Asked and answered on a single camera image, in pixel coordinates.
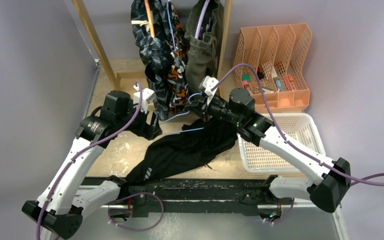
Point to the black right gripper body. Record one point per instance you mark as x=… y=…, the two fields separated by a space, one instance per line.
x=207 y=110

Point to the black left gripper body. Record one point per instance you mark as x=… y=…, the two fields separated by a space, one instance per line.
x=139 y=126

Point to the black shorts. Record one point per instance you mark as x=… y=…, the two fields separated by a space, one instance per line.
x=195 y=146

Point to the dark leaf-print shorts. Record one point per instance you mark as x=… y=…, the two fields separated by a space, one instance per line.
x=152 y=38

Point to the orange plastic hanger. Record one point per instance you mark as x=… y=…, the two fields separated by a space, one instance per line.
x=150 y=18

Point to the light blue wire hanger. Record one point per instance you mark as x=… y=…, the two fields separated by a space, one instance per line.
x=179 y=115

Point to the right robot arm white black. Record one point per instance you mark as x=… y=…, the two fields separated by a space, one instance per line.
x=325 y=183

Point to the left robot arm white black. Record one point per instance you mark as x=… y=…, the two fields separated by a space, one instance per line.
x=59 y=211

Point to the orange camouflage shorts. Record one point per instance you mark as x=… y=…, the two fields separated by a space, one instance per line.
x=177 y=81

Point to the olive green shorts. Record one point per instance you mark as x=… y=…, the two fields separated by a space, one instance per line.
x=204 y=42

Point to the purple plastic hanger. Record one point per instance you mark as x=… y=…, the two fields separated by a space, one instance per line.
x=201 y=18

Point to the wooden clothes rack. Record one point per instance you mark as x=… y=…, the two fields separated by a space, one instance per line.
x=103 y=60

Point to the items in file organizer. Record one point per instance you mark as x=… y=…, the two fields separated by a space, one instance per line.
x=268 y=86

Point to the orange plastic file organizer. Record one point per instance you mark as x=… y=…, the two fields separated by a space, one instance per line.
x=283 y=47

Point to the white plastic basket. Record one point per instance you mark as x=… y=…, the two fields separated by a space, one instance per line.
x=299 y=126

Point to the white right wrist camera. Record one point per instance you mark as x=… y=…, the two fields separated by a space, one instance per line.
x=206 y=88

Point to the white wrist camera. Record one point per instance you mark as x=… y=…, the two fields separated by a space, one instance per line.
x=143 y=98
x=206 y=88

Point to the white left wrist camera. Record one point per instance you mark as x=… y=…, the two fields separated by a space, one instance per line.
x=143 y=98

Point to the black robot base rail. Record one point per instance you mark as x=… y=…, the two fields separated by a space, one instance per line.
x=249 y=197

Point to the aluminium frame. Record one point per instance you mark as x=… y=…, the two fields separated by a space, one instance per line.
x=91 y=183

